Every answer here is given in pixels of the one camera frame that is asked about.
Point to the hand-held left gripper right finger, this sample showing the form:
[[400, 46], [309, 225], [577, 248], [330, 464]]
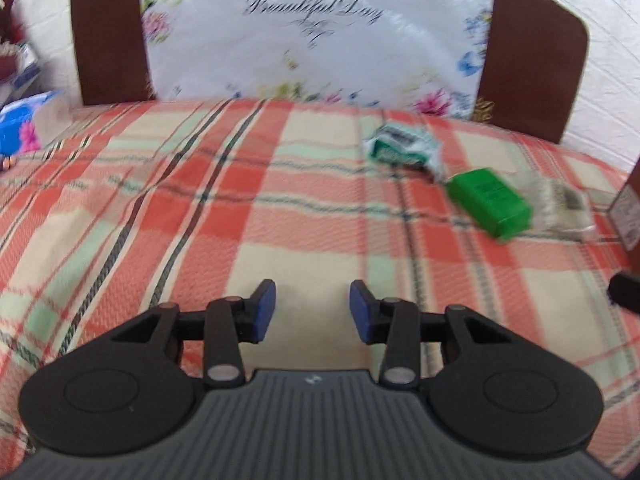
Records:
[[361, 312]]

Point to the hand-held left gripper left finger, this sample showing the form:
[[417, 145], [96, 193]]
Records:
[[262, 310]]

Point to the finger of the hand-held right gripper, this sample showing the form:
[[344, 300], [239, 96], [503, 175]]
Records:
[[627, 292]]

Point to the brown cardboard box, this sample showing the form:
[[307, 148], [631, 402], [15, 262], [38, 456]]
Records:
[[629, 205]]

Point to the green box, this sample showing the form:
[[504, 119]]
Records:
[[487, 205]]

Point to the clear plastic bag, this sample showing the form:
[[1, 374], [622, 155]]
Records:
[[562, 205]]

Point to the red plaid blanket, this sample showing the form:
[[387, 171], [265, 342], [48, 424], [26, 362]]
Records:
[[200, 210]]

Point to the green white plastic packet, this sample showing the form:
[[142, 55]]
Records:
[[400, 145]]

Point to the white floral cushion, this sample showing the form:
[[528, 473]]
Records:
[[310, 60]]

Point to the blue floral packet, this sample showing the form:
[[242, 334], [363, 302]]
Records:
[[22, 120]]

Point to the brown wooden headboard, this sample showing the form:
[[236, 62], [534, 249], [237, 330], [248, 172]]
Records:
[[110, 35]]

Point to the red and white package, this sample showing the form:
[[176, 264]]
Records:
[[17, 67]]

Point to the dark red feather decoration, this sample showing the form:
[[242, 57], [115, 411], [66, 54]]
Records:
[[10, 10]]

